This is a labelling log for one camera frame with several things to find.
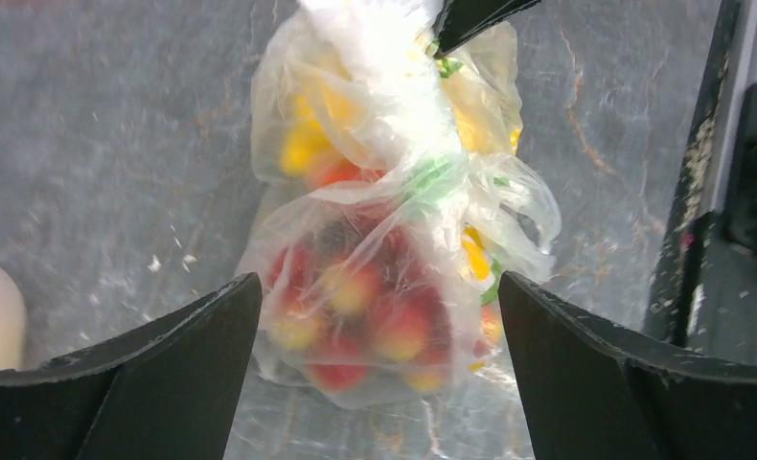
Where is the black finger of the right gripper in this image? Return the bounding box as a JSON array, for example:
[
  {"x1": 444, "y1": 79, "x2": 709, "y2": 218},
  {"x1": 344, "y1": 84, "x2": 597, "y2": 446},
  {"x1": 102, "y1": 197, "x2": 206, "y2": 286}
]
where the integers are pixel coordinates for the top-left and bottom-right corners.
[{"x1": 433, "y1": 0, "x2": 540, "y2": 58}]

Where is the clear plastic bag of fruits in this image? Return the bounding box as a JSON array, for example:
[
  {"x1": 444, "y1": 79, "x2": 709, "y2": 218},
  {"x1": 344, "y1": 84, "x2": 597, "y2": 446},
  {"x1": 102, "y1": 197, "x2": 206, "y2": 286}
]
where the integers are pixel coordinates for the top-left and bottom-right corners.
[{"x1": 239, "y1": 1, "x2": 562, "y2": 408}]

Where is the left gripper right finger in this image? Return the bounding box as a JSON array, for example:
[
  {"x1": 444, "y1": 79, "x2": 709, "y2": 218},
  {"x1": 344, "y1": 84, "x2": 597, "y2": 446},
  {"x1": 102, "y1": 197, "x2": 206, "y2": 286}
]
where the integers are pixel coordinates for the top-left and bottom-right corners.
[{"x1": 499, "y1": 273, "x2": 757, "y2": 459}]

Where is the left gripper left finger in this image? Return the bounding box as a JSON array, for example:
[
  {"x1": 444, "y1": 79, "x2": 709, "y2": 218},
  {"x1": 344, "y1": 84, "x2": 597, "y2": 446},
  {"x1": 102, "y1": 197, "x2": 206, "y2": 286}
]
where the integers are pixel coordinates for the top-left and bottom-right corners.
[{"x1": 0, "y1": 274, "x2": 262, "y2": 459}]

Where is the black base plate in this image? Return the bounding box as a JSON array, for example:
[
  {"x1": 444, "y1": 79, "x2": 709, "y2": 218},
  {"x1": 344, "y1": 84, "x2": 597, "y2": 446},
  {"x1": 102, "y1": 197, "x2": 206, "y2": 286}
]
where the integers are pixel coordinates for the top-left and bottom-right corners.
[{"x1": 642, "y1": 1, "x2": 757, "y2": 366}]

